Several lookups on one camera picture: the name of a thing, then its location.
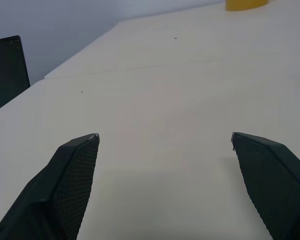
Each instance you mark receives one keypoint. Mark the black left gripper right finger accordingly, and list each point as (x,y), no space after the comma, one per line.
(275,185)

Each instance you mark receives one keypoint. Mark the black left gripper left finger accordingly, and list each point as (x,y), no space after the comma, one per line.
(52,190)

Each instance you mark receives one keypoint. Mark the dark laptop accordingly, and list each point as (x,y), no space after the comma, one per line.
(5,72)

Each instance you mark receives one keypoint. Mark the yellow tape roll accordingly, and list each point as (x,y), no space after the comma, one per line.
(245,4)

